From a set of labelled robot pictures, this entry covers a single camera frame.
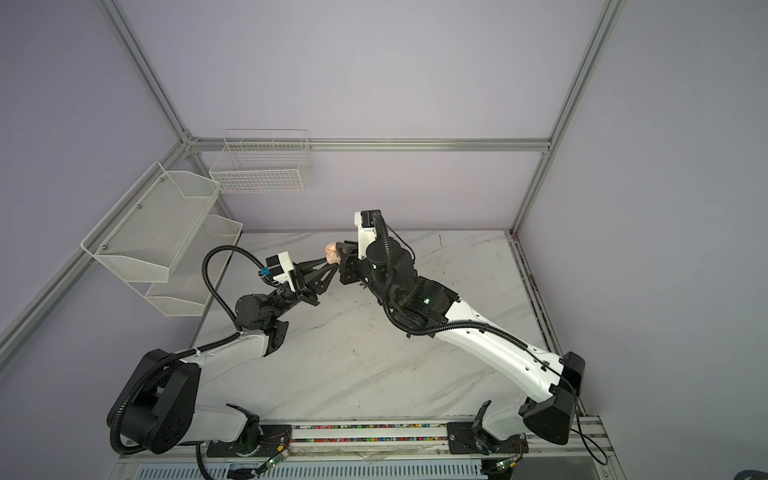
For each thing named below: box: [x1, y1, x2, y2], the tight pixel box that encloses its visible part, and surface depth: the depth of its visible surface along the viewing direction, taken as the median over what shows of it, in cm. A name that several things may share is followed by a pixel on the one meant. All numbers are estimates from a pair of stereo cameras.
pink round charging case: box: [325, 242, 341, 265], surface depth 64 cm
